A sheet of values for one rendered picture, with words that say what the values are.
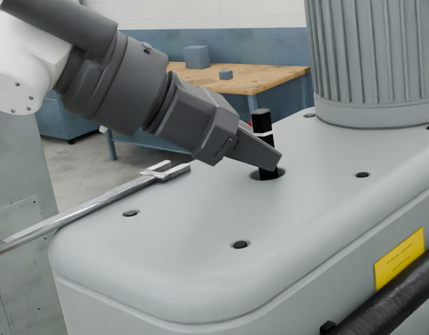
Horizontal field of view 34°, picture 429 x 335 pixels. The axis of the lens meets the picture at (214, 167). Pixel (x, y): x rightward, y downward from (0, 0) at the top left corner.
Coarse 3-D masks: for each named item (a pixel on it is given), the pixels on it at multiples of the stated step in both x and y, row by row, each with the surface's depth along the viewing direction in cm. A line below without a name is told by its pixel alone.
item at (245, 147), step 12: (240, 132) 67; (240, 144) 67; (252, 144) 67; (264, 144) 67; (228, 156) 67; (240, 156) 67; (252, 156) 68; (264, 156) 68; (276, 156) 68; (264, 168) 68
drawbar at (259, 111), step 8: (256, 112) 69; (264, 112) 69; (256, 120) 69; (264, 120) 69; (256, 128) 70; (264, 128) 69; (256, 136) 70; (264, 136) 69; (272, 136) 70; (272, 144) 70; (264, 176) 71; (272, 176) 71
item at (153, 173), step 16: (144, 176) 75; (160, 176) 74; (176, 176) 75; (112, 192) 71; (128, 192) 72; (80, 208) 69; (96, 208) 69; (48, 224) 66; (64, 224) 67; (0, 240) 64; (16, 240) 64; (32, 240) 65
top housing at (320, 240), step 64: (320, 128) 84; (192, 192) 70; (256, 192) 67; (320, 192) 65; (384, 192) 65; (64, 256) 63; (128, 256) 58; (192, 256) 57; (256, 256) 55; (320, 256) 58; (384, 256) 65; (128, 320) 58; (192, 320) 52; (256, 320) 53; (320, 320) 59
